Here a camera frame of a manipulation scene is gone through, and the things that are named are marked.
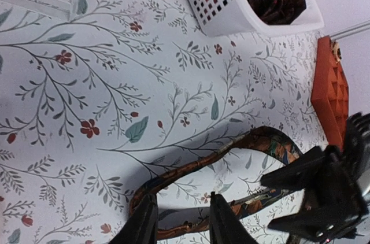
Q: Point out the green brown patterned tie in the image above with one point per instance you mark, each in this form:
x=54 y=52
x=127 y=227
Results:
x=233 y=169

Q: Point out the orange compartment tray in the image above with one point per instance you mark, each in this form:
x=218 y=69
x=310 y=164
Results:
x=330 y=93

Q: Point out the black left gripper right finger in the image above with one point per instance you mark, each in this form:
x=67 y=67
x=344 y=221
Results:
x=224 y=226

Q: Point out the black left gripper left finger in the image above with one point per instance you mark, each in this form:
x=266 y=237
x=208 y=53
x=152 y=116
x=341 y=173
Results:
x=142 y=226

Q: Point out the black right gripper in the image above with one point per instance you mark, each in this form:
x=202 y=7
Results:
x=336 y=183

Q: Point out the black shiny tie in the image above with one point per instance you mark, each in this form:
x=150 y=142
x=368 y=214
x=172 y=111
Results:
x=283 y=12

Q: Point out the white plastic basket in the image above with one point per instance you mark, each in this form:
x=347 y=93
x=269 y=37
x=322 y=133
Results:
x=227 y=17

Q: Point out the floral table mat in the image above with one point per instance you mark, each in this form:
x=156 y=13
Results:
x=122 y=92

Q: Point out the rolled beige patterned tie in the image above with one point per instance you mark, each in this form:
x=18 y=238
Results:
x=336 y=51

